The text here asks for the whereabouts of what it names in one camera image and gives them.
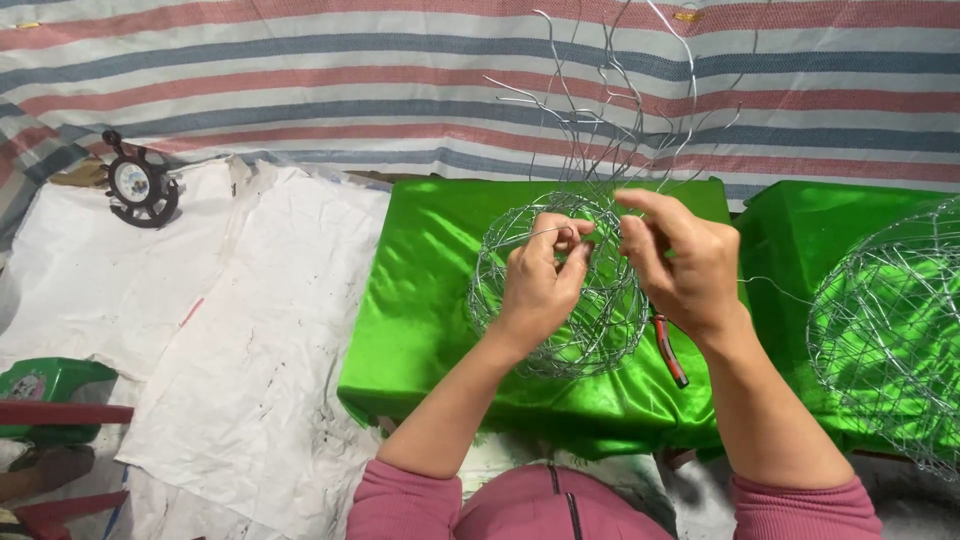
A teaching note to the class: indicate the person's left hand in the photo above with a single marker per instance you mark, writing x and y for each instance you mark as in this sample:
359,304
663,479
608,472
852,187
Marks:
536,292

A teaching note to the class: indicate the person's right hand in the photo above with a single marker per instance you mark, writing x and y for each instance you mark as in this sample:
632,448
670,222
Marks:
694,270

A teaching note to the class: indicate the wide green satin cloth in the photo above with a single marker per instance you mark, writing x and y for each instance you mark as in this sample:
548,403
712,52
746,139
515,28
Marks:
420,300

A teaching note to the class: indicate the pink ribbed sweater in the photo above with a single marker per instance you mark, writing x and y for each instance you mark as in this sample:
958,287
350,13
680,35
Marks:
525,510

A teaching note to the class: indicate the white woven sheet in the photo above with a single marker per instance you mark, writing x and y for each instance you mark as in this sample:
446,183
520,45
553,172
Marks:
262,360
97,277

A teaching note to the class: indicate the striped woven tarp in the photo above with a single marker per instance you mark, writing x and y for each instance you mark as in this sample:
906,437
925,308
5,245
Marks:
300,75

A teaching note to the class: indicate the dark ship wheel clock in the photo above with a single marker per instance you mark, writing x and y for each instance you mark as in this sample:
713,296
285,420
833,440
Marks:
139,187

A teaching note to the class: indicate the brown paper piece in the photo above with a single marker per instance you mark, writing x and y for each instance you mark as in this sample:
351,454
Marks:
79,176

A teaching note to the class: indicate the red wooden bar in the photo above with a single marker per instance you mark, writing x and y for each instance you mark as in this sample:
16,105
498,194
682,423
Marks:
75,506
67,412

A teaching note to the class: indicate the green plastic stool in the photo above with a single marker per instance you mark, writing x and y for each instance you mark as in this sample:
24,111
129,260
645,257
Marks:
52,379

